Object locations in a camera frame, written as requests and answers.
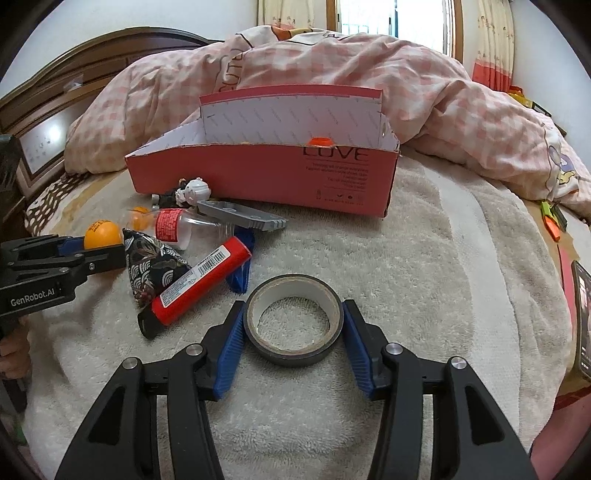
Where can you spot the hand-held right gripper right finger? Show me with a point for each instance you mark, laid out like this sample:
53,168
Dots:
358,350

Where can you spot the white fleece blanket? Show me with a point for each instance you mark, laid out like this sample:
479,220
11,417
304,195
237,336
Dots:
415,277

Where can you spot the large orange ball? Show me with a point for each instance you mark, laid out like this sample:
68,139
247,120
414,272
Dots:
104,233

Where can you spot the yellow and black item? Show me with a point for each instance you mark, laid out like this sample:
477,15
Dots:
521,98

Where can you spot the orange lid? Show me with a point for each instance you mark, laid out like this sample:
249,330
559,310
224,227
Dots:
320,140

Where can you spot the clear bottle with red label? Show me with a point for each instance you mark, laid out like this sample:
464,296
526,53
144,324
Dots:
168,226

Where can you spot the smartphone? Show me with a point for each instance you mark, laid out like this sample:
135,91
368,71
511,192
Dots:
584,323

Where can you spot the grey toy brick plate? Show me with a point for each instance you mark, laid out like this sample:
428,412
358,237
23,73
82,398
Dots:
240,214

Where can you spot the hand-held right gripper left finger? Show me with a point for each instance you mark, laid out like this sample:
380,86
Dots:
228,350

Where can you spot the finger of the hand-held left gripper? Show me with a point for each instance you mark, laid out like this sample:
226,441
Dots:
104,261
71,244

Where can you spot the patterned bed sheet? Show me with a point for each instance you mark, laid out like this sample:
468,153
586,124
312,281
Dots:
46,198

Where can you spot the red tube with black cap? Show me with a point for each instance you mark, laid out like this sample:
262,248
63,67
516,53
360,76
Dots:
198,281

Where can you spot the pink checked quilt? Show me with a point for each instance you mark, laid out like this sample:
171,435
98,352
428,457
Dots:
438,92

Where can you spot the black patterned triangular pouch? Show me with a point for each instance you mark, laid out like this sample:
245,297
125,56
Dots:
147,258

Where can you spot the orange and green toy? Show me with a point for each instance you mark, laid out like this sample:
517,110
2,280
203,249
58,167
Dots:
551,226

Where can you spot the window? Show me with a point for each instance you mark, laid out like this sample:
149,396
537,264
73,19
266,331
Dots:
397,23

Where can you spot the grey tape roll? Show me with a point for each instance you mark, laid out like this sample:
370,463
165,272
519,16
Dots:
295,357

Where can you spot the wooden headboard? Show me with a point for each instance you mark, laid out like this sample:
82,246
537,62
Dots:
46,92

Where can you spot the pink cardboard box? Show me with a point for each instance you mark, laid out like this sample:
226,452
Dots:
258,180

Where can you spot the black and white toy figure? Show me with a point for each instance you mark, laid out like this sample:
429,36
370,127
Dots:
196,189

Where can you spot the blue toy piece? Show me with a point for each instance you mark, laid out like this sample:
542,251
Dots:
240,277

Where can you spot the person's left hand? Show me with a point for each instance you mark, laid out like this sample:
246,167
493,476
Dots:
14,355

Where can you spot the patterned curtain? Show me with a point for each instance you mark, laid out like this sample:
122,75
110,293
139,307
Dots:
291,14
494,46

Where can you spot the small orange ball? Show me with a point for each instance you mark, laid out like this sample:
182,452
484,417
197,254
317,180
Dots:
140,213

